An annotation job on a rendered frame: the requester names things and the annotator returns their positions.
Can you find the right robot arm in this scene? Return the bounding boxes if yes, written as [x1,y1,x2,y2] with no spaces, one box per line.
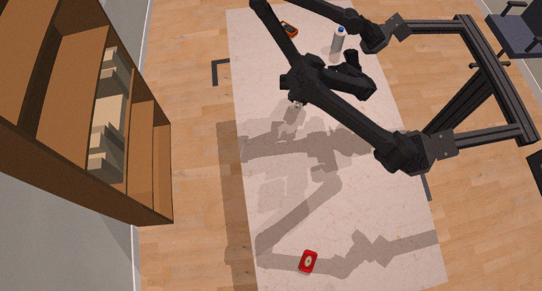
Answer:
[249,0,386,90]

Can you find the red mint tin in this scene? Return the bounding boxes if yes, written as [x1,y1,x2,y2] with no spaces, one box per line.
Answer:
[298,249,317,273]

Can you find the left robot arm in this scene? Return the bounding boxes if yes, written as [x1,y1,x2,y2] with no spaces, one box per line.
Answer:
[285,48,429,174]

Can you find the white bottle with blue cap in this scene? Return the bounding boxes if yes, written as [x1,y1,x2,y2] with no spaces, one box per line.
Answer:
[331,27,346,52]

